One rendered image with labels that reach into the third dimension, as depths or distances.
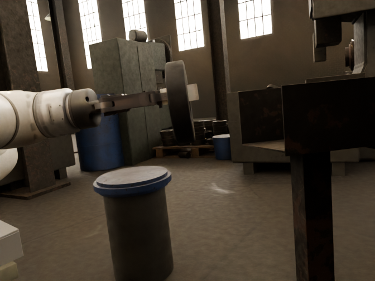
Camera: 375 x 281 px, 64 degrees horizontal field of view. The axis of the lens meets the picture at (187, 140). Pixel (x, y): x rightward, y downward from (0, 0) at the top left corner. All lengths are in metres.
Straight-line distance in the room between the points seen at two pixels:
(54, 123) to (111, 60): 3.17
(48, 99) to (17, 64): 2.47
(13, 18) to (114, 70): 1.15
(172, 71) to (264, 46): 10.12
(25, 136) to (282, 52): 10.06
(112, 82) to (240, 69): 7.52
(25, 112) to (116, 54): 3.12
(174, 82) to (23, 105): 0.27
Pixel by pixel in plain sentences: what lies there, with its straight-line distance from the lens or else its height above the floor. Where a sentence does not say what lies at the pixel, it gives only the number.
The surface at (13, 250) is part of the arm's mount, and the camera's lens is 0.93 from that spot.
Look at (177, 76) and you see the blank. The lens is 0.51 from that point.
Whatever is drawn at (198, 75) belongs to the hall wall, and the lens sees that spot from 11.40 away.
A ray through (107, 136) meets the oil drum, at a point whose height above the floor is 0.38.
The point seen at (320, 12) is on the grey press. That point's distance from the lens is 2.82.
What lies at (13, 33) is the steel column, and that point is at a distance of 3.11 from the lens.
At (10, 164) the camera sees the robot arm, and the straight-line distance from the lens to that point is 1.05.
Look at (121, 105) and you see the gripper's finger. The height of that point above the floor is 0.71.
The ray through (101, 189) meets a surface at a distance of 1.18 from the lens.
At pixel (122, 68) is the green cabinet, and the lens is 3.66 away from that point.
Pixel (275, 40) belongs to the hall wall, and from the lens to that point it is 10.55.
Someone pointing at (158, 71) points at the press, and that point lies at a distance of 8.12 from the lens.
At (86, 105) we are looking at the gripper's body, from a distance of 0.57.
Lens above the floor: 0.71
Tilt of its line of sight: 8 degrees down
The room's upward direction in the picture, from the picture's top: 6 degrees counter-clockwise
